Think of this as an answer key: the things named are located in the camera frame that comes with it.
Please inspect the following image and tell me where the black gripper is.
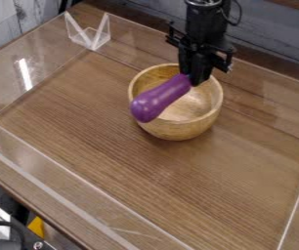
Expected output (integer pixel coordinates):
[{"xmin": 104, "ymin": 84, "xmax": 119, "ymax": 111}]
[{"xmin": 166, "ymin": 21, "xmax": 236, "ymax": 87}]

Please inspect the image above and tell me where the purple toy eggplant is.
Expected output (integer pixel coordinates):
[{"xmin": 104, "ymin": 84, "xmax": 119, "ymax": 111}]
[{"xmin": 131, "ymin": 73, "xmax": 192, "ymax": 123}]

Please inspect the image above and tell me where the brown wooden bowl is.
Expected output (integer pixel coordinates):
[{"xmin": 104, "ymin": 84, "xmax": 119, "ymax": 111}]
[{"xmin": 128, "ymin": 63, "xmax": 223, "ymax": 141}]

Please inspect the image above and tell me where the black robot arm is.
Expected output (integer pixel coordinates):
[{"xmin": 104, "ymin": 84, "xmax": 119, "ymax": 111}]
[{"xmin": 166, "ymin": 0, "xmax": 243, "ymax": 86}]

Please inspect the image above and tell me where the yellow tag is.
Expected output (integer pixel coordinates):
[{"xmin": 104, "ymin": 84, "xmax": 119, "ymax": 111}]
[{"xmin": 29, "ymin": 217, "xmax": 45, "ymax": 238}]

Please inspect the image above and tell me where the clear acrylic corner bracket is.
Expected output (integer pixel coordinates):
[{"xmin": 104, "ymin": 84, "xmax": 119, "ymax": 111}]
[{"xmin": 64, "ymin": 12, "xmax": 111, "ymax": 51}]

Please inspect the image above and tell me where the clear acrylic tray wall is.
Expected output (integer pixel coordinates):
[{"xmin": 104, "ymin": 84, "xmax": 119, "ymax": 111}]
[{"xmin": 0, "ymin": 125, "xmax": 194, "ymax": 250}]

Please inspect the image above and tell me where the black cable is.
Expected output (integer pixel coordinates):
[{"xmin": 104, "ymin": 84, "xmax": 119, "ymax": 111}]
[{"xmin": 0, "ymin": 220, "xmax": 29, "ymax": 250}]

